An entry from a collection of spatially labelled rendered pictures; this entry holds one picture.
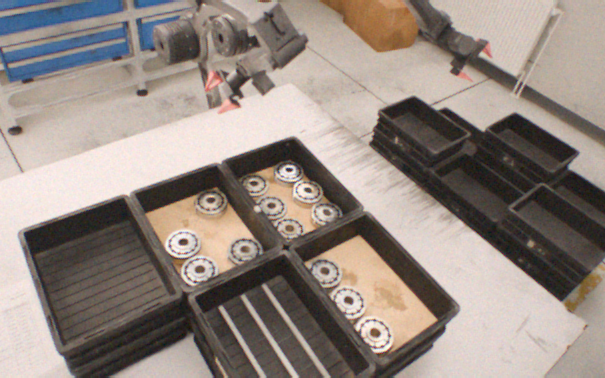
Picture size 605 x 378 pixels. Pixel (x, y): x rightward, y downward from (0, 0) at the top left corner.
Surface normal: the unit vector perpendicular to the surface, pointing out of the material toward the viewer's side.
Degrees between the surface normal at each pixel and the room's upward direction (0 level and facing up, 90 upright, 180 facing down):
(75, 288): 0
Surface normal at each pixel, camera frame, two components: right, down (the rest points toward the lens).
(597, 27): -0.78, 0.38
